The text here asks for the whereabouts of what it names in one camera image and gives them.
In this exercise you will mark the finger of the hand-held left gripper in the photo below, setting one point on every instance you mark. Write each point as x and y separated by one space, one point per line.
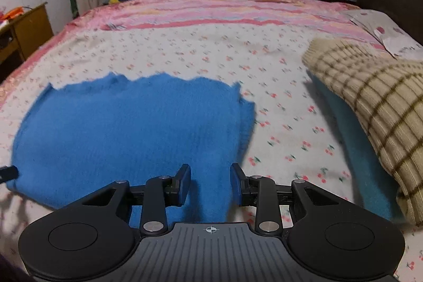
6 173

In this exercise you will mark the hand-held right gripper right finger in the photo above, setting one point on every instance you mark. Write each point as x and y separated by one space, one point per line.
236 184

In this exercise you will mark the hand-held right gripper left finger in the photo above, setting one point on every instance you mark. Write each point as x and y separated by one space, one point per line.
183 183

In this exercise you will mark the blue striped knit sweater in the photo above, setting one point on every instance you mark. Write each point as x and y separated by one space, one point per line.
132 130

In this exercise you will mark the teal folded garment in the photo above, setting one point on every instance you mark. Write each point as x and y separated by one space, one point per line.
360 153

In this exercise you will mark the cherry print bedsheet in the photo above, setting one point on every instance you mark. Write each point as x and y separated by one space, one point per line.
198 50

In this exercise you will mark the wooden cabinet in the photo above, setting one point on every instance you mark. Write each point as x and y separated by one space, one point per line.
29 27

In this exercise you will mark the orange toy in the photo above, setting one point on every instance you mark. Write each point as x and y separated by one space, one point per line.
15 12

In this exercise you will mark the beige checked knit sweater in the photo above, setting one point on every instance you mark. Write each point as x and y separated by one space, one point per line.
380 97

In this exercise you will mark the pink striped blanket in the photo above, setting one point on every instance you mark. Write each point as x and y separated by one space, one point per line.
214 7

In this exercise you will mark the green object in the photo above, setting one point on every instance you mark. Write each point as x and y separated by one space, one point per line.
73 6

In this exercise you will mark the white printed pillow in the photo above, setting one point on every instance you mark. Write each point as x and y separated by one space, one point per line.
386 32

